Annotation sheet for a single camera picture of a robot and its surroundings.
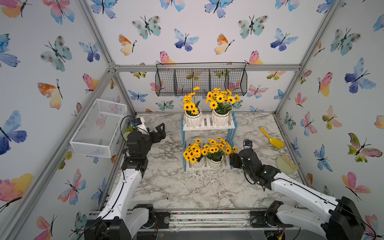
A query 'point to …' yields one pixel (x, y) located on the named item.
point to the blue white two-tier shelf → (206, 131)
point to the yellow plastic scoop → (276, 142)
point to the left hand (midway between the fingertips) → (158, 124)
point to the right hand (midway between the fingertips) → (235, 154)
